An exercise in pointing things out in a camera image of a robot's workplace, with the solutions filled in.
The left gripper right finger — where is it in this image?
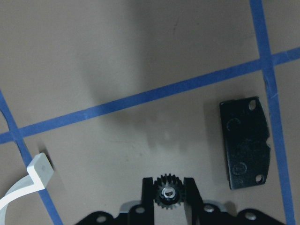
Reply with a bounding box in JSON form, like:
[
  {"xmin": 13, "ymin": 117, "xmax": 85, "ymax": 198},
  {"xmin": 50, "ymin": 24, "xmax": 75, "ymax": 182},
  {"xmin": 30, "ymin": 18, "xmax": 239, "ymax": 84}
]
[{"xmin": 184, "ymin": 178, "xmax": 203, "ymax": 225}]

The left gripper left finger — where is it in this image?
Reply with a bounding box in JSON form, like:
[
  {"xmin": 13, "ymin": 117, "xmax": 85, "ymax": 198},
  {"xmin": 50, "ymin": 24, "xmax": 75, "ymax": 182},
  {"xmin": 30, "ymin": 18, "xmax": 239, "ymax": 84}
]
[{"xmin": 141, "ymin": 177, "xmax": 154, "ymax": 225}]

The small black bearing gear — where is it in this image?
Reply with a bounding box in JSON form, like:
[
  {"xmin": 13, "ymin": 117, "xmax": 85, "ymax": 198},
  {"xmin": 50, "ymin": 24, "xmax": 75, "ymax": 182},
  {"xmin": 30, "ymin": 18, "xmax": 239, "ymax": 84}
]
[{"xmin": 154, "ymin": 174, "xmax": 186, "ymax": 210}]

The black brake pad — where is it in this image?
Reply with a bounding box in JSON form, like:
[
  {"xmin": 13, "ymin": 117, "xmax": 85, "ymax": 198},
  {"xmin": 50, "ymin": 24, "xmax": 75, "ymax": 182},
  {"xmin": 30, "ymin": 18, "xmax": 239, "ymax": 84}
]
[{"xmin": 219, "ymin": 96, "xmax": 270, "ymax": 190}]

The white curved plastic bracket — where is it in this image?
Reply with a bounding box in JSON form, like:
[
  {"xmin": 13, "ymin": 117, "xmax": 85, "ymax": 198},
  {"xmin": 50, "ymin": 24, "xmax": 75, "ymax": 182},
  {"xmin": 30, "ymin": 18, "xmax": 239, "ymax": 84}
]
[{"xmin": 0, "ymin": 153, "xmax": 54, "ymax": 225}]

